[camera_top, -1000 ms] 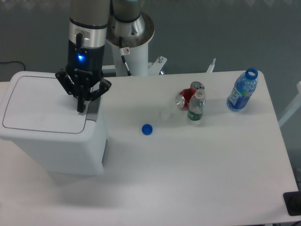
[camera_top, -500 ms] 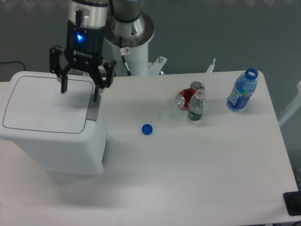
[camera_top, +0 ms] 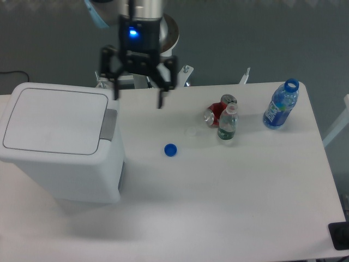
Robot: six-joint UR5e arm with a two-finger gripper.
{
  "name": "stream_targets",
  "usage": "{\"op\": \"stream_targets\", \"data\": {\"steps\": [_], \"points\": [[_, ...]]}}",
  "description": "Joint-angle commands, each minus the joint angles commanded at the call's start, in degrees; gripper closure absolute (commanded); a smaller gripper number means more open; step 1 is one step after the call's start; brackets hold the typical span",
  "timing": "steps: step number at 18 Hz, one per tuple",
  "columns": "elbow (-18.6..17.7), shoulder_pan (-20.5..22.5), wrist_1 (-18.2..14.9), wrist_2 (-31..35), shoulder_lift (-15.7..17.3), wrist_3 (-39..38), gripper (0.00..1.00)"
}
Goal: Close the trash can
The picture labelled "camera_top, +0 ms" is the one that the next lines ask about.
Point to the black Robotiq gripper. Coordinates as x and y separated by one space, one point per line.
134 36

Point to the white trash can lid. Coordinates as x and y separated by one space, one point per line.
54 121

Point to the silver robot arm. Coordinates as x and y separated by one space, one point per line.
106 14

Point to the crushed red soda can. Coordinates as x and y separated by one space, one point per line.
212 113

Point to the blue bottle cap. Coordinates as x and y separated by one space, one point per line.
170 150

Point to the white plastic trash can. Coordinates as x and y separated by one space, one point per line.
92 178

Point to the clear green-label water bottle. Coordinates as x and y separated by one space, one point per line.
228 122

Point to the blue drink bottle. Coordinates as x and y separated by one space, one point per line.
282 102

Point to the white furniture leg right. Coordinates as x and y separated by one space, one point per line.
337 126

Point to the black device at edge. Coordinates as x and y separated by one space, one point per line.
339 235

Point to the white metal base frame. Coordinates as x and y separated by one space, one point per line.
142 82

